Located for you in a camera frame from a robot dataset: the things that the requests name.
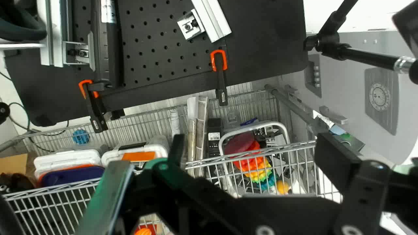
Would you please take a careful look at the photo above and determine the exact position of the thin black floor cable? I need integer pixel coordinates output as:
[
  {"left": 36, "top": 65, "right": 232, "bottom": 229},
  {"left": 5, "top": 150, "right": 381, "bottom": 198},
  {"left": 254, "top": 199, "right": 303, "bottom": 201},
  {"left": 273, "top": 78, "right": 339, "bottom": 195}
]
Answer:
[{"left": 0, "top": 70, "right": 70, "bottom": 137}]

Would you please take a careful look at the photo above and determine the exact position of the grey wall power strip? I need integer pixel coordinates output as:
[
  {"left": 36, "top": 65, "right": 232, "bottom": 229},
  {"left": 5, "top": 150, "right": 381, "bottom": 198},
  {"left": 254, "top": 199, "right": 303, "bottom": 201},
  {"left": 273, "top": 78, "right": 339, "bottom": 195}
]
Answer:
[{"left": 305, "top": 52, "right": 324, "bottom": 97}]

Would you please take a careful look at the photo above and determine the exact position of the small silver mounting plate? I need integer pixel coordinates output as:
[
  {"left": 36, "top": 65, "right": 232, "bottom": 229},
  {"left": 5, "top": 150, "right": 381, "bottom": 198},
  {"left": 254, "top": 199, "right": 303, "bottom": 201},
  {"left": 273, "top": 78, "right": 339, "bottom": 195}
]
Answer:
[{"left": 176, "top": 10, "right": 206, "bottom": 41}]

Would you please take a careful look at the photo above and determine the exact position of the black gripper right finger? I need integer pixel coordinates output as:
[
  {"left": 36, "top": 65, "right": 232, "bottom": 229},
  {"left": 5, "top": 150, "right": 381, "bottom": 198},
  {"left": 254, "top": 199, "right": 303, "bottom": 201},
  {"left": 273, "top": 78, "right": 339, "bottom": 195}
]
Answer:
[{"left": 312, "top": 131, "right": 418, "bottom": 235}]

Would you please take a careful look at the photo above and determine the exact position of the white case with orange insert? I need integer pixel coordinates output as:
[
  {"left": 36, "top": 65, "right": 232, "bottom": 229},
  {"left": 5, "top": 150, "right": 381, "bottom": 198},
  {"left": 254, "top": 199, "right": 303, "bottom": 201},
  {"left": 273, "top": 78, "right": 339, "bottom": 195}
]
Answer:
[{"left": 100, "top": 142, "right": 169, "bottom": 169}]

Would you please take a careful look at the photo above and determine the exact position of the white wire basket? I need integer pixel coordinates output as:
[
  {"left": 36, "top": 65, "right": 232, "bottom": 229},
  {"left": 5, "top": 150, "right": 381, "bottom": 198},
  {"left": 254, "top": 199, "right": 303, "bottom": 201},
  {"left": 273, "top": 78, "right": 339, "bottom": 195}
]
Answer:
[{"left": 216, "top": 120, "right": 292, "bottom": 194}]

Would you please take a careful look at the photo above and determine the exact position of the grey calibration tag board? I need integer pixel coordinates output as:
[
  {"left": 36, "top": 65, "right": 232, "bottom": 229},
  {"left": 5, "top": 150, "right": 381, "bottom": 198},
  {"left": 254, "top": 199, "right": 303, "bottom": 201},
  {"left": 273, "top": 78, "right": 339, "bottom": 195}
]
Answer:
[{"left": 363, "top": 66, "right": 401, "bottom": 135}]

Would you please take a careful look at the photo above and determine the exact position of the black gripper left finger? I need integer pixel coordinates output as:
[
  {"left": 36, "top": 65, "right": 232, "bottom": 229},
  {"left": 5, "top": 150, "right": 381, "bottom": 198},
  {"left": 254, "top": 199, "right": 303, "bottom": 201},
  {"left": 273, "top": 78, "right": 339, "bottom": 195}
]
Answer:
[{"left": 116, "top": 133, "right": 263, "bottom": 235}]

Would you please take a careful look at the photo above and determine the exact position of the orange black bar clamp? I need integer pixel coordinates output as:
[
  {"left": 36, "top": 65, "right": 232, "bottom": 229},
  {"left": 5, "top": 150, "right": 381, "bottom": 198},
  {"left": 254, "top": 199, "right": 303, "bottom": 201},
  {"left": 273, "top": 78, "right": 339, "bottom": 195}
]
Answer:
[
  {"left": 77, "top": 78, "right": 126, "bottom": 134},
  {"left": 209, "top": 48, "right": 231, "bottom": 107}
]

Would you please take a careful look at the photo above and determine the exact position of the blue round disc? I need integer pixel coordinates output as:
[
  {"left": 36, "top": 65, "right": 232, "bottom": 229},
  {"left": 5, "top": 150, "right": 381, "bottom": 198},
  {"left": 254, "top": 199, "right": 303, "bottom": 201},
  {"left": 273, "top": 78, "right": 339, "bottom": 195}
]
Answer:
[{"left": 70, "top": 127, "right": 91, "bottom": 147}]

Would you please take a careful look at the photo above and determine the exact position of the white case with blue insert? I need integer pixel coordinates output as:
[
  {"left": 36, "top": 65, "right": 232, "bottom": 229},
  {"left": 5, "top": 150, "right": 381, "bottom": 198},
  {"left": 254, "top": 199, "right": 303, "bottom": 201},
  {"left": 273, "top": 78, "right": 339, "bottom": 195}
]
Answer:
[{"left": 32, "top": 148, "right": 104, "bottom": 187}]

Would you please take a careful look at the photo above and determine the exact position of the rainbow stacking ring toy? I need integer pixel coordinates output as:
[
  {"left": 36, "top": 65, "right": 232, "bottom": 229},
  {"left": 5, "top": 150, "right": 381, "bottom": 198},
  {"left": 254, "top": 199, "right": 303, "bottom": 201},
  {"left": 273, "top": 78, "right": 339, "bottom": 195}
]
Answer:
[{"left": 232, "top": 154, "right": 291, "bottom": 195}]

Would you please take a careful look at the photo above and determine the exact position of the black articulated camera stand arm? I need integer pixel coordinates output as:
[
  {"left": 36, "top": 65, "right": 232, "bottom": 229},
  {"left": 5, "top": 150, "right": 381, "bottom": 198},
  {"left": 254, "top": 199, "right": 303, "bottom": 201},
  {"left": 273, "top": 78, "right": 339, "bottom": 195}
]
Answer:
[{"left": 303, "top": 0, "right": 418, "bottom": 86}]

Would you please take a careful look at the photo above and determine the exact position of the short silver aluminium extrusion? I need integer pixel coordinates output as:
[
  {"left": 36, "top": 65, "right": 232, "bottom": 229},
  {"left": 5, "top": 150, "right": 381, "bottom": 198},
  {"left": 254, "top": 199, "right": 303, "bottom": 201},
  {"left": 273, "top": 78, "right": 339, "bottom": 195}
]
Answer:
[{"left": 190, "top": 0, "right": 232, "bottom": 44}]

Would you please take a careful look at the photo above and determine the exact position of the black perforated breadboard table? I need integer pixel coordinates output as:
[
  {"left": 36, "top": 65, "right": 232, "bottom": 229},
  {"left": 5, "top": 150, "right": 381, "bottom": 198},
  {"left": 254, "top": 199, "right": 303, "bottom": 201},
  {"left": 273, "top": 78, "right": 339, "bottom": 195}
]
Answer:
[{"left": 4, "top": 0, "right": 308, "bottom": 127}]

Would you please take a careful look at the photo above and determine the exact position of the bundle of pale wooden sticks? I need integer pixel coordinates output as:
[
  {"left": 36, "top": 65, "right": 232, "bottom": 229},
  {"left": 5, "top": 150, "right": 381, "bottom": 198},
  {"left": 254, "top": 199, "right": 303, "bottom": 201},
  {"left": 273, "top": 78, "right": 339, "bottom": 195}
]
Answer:
[{"left": 185, "top": 95, "right": 210, "bottom": 176}]

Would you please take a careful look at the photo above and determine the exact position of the silver aluminium extrusion rail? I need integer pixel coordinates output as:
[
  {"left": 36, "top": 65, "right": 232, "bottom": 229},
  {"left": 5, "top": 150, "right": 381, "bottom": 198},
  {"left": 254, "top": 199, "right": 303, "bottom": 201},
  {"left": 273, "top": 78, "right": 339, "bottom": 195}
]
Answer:
[{"left": 36, "top": 0, "right": 95, "bottom": 69}]

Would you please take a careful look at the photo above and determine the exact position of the grey metal slide rail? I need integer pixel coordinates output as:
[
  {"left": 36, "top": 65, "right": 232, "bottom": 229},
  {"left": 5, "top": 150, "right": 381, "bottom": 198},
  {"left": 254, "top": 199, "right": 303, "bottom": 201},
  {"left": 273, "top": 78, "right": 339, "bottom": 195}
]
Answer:
[{"left": 263, "top": 82, "right": 350, "bottom": 133}]

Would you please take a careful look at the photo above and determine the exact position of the metal wire shelf rack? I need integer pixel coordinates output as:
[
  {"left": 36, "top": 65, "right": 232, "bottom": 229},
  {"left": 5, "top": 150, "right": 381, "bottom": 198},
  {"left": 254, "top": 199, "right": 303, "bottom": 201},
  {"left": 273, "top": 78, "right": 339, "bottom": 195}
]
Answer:
[{"left": 0, "top": 79, "right": 343, "bottom": 235}]

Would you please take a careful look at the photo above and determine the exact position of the brown cardboard piece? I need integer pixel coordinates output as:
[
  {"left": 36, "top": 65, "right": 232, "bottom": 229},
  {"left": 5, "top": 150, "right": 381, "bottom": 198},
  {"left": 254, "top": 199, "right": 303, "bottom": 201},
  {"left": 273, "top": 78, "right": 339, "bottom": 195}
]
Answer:
[{"left": 0, "top": 152, "right": 30, "bottom": 176}]

